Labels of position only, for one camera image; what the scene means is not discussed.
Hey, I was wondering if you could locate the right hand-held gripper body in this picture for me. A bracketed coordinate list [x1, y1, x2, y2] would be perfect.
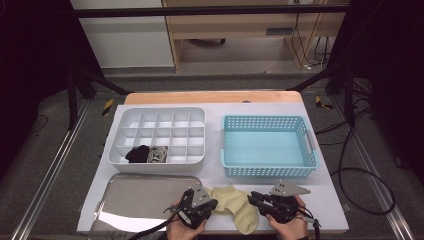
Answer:
[266, 179, 312, 225]

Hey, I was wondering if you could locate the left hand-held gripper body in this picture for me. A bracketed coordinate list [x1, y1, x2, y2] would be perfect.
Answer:
[173, 185, 214, 231]

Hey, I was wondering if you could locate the light blue plastic basket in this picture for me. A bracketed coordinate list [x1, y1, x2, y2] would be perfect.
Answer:
[220, 114, 320, 178]

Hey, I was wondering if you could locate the translucent grey box lid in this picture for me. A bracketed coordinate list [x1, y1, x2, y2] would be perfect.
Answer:
[89, 172, 203, 234]

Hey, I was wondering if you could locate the white divided storage box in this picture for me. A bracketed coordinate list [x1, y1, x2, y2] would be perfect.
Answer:
[107, 105, 207, 175]

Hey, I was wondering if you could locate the black sock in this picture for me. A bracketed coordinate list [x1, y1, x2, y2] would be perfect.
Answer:
[125, 144, 151, 164]

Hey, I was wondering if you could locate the person's left hand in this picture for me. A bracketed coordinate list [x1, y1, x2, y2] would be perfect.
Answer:
[165, 199, 208, 240]

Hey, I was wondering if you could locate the person's right hand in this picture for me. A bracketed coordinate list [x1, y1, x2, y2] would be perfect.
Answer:
[265, 195, 309, 240]

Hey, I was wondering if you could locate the yellow and black tape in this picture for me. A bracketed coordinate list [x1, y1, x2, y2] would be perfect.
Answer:
[314, 95, 334, 111]
[101, 98, 115, 117]

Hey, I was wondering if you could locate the black metal stand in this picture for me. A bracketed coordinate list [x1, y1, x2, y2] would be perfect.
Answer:
[64, 63, 134, 131]
[286, 63, 357, 128]

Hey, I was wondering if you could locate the light wooden desk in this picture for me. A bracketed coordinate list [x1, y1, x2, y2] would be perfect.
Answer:
[161, 0, 351, 73]

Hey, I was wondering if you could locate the black curtain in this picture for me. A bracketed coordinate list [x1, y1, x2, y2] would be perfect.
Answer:
[0, 0, 105, 176]
[328, 0, 424, 187]

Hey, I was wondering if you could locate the white cabinet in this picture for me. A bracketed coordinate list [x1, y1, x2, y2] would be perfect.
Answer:
[69, 0, 176, 70]

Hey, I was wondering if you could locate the black horizontal bar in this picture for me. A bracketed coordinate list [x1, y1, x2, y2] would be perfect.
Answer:
[71, 4, 350, 19]

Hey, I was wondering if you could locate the right hand-held gripper cable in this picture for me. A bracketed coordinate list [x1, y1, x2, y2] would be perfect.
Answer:
[296, 205, 323, 240]

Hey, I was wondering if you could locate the hand-held gripper cable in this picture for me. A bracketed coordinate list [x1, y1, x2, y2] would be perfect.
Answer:
[128, 188, 194, 240]
[296, 205, 323, 240]

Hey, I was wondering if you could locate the left hand-held gripper cable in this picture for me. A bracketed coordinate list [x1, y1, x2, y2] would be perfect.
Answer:
[128, 188, 194, 240]

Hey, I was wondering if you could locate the aluminium floor rail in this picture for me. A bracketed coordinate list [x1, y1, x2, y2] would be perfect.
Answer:
[333, 96, 417, 240]
[9, 99, 92, 240]

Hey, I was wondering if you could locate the black looped floor cable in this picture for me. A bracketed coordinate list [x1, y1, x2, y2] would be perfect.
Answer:
[331, 166, 397, 216]

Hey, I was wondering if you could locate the black hanging cable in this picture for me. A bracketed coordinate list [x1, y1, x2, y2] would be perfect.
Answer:
[290, 13, 332, 69]

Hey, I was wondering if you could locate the yellow hanging cable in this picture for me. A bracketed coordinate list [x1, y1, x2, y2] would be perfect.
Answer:
[299, 13, 324, 70]

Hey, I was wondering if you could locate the thin black floor cable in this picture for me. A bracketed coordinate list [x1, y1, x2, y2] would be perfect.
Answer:
[31, 114, 50, 134]

